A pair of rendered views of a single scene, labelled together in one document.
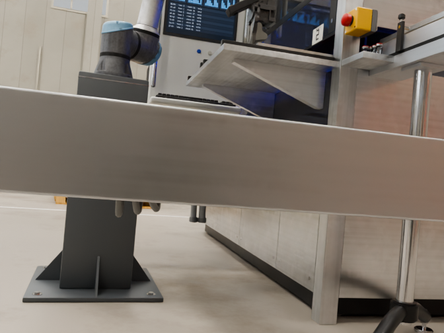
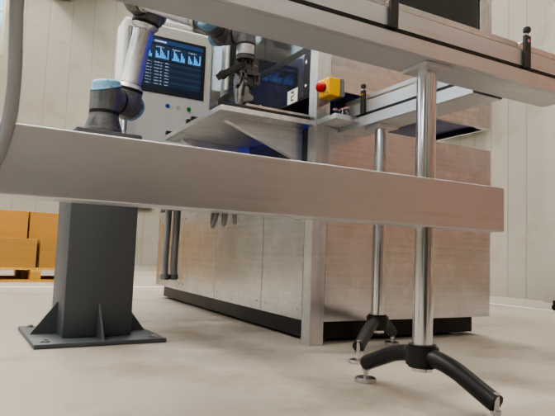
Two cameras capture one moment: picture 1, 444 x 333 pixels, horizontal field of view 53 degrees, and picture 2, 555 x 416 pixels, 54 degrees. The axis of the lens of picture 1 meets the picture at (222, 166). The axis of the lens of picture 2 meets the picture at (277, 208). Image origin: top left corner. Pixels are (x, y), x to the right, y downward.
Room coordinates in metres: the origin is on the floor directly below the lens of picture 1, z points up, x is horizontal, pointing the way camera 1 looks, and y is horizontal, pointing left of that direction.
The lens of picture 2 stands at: (-0.52, 0.29, 0.35)
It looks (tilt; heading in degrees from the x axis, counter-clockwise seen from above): 5 degrees up; 346
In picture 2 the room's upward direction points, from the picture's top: 2 degrees clockwise
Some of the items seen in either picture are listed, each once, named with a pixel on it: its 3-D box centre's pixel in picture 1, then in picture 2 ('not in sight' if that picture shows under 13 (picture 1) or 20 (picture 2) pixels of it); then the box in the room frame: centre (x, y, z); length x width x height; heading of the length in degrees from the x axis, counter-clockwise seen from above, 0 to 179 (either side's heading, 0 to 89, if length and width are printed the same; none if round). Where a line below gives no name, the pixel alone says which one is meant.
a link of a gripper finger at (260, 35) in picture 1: (258, 36); (246, 97); (1.52, -0.09, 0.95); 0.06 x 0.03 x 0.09; 104
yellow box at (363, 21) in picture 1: (360, 22); (330, 89); (1.44, -0.41, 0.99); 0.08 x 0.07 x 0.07; 104
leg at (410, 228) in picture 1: (413, 194); (379, 227); (1.34, -0.58, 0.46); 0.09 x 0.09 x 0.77; 14
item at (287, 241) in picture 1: (322, 187); (290, 238); (2.61, -0.59, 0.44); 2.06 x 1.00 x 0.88; 14
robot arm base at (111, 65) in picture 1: (113, 68); (103, 124); (1.73, 0.45, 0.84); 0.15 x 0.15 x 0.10
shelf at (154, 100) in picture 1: (191, 108); not in sight; (2.30, 0.18, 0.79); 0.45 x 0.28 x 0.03; 104
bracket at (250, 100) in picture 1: (238, 103); (215, 157); (2.04, -0.05, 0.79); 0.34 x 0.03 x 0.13; 104
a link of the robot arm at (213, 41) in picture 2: not in sight; (221, 34); (1.58, 0.01, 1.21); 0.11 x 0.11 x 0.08; 56
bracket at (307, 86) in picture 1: (278, 84); (263, 139); (1.55, -0.17, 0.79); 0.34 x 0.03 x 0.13; 104
